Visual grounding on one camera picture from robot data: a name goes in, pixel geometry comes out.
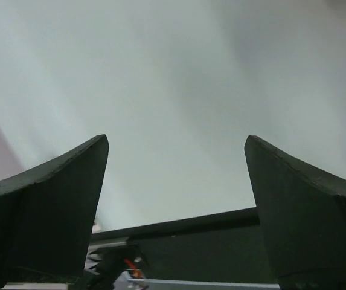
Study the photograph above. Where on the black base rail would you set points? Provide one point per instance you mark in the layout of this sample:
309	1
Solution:
226	248

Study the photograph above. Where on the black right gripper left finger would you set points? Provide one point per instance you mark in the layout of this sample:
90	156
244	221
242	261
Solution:
47	214

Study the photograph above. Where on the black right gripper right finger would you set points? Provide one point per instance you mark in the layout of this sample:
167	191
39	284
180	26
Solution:
302	213

